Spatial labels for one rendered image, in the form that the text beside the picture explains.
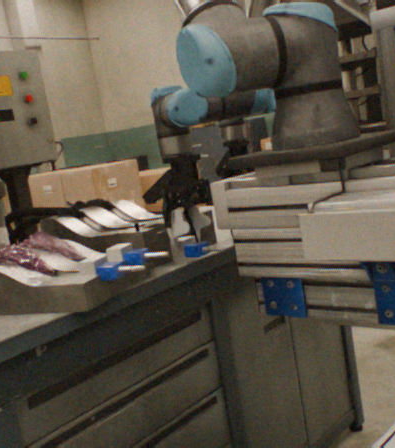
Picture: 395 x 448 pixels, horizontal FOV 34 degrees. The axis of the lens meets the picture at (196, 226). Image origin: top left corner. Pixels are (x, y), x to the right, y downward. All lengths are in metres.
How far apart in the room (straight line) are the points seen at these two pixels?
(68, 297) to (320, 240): 0.51
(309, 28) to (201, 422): 0.98
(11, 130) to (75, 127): 8.11
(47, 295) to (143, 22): 9.06
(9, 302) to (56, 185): 4.45
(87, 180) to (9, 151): 3.19
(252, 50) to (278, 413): 1.17
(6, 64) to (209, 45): 1.42
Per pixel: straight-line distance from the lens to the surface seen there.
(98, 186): 5.43
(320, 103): 1.08
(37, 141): 2.37
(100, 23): 10.80
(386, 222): 0.89
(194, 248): 1.44
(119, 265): 1.25
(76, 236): 1.63
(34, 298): 1.27
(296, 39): 1.07
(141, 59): 10.21
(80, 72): 10.70
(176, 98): 1.30
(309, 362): 2.04
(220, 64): 1.02
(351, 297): 1.14
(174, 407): 1.56
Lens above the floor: 1.10
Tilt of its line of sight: 8 degrees down
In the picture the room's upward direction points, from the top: 10 degrees counter-clockwise
